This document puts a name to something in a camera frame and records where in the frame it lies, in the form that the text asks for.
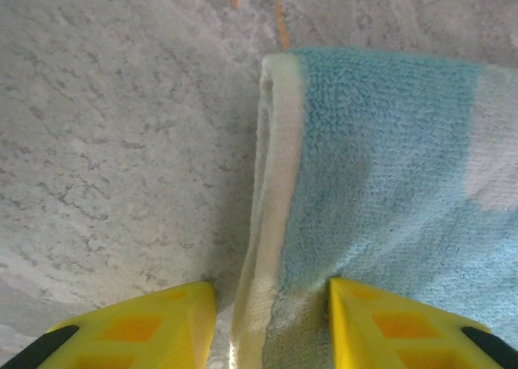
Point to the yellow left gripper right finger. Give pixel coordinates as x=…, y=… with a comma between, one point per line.
x=396, y=332

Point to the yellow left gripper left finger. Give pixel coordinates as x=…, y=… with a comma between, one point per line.
x=141, y=332

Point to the light blue orange-dotted towel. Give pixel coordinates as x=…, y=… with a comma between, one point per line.
x=384, y=142

